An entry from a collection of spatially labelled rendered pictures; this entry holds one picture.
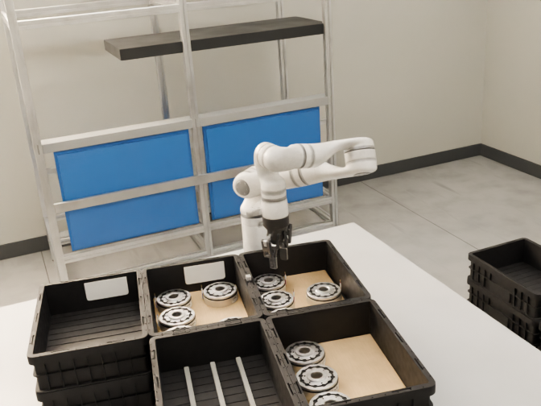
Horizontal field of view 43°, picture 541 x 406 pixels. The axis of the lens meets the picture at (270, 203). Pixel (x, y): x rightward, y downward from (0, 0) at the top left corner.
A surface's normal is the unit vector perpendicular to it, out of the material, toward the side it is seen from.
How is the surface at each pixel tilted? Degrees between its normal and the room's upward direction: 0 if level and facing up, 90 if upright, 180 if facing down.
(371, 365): 0
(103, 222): 90
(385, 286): 0
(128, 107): 90
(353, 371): 0
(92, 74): 90
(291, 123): 90
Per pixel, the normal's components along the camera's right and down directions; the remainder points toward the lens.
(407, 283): -0.07, -0.93
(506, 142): -0.92, 0.20
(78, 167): 0.39, 0.32
